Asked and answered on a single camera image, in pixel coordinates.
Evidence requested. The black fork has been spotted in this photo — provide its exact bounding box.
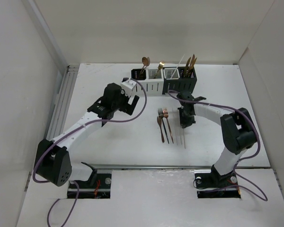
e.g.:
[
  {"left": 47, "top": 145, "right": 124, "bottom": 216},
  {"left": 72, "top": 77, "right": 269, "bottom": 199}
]
[{"left": 158, "top": 108, "right": 169, "bottom": 144}]

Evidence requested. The small copper spoon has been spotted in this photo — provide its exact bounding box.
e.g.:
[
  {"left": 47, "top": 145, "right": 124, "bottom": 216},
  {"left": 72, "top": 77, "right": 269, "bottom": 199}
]
[{"left": 142, "top": 57, "right": 149, "bottom": 71}]

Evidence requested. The large copper spoon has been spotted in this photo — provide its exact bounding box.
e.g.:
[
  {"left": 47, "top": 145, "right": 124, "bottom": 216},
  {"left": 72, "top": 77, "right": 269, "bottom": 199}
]
[{"left": 139, "top": 57, "right": 150, "bottom": 76}]

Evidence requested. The gold fork dark handle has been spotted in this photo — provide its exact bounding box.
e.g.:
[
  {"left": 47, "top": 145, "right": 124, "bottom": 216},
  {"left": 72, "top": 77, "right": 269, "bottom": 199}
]
[{"left": 154, "top": 61, "right": 165, "bottom": 78}]

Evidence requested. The copper knife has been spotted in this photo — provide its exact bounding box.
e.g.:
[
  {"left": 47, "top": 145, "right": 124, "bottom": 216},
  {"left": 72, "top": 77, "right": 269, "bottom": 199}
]
[{"left": 186, "top": 54, "right": 195, "bottom": 77}]

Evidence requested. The gold knife black handle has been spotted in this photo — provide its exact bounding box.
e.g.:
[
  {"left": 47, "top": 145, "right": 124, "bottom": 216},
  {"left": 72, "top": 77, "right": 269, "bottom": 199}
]
[{"left": 190, "top": 58, "right": 197, "bottom": 78}]

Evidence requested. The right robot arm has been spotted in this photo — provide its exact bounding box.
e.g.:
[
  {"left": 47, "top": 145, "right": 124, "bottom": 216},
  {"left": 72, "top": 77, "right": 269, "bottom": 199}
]
[{"left": 177, "top": 91, "right": 260, "bottom": 187}]

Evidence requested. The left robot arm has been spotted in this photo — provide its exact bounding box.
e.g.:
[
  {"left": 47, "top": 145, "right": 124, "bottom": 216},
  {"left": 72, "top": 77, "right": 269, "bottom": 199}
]
[{"left": 32, "top": 79, "right": 139, "bottom": 188}]

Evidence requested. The white utensil holder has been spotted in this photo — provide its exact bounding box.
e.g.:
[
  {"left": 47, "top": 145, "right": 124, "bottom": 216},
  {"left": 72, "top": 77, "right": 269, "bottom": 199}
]
[{"left": 131, "top": 69, "right": 164, "bottom": 96}]

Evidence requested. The black utensil holder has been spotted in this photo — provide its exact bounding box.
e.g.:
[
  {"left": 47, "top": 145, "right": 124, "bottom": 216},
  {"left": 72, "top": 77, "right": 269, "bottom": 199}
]
[{"left": 163, "top": 67, "right": 197, "bottom": 95}]

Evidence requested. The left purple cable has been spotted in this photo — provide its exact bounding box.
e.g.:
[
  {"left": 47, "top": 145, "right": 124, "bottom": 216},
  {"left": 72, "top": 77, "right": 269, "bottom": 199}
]
[{"left": 32, "top": 79, "right": 148, "bottom": 227}]

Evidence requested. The purple cable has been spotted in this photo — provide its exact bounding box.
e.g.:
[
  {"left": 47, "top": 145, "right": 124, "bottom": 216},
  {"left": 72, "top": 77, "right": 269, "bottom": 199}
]
[
  {"left": 168, "top": 89, "right": 268, "bottom": 201},
  {"left": 32, "top": 79, "right": 148, "bottom": 227}
]

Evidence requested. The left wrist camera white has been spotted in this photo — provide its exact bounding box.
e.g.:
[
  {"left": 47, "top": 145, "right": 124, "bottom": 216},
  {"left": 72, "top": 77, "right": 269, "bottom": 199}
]
[{"left": 120, "top": 78, "right": 137, "bottom": 97}]

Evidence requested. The aluminium rail left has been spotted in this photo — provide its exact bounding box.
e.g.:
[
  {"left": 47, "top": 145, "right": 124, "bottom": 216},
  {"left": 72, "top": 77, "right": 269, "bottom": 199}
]
[{"left": 44, "top": 65, "right": 79, "bottom": 140}]

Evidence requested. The aluminium rail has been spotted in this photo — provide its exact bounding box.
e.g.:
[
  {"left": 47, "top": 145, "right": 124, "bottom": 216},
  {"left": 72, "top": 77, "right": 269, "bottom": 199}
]
[
  {"left": 94, "top": 164, "right": 273, "bottom": 171},
  {"left": 44, "top": 65, "right": 79, "bottom": 140}
]

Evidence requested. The front aluminium rail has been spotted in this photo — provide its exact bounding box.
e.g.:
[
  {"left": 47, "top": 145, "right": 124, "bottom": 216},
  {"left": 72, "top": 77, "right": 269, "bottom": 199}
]
[{"left": 94, "top": 164, "right": 273, "bottom": 171}]

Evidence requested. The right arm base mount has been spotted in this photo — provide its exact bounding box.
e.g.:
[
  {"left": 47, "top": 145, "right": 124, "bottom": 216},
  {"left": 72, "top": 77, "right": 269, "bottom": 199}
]
[{"left": 194, "top": 171, "right": 241, "bottom": 199}]

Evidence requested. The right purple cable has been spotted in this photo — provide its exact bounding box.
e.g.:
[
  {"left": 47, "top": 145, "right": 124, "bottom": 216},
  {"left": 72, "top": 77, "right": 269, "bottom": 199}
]
[{"left": 168, "top": 89, "right": 268, "bottom": 201}]

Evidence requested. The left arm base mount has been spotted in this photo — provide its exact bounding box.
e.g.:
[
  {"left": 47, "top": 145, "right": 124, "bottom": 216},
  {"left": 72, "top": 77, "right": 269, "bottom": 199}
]
[{"left": 76, "top": 169, "right": 112, "bottom": 199}]

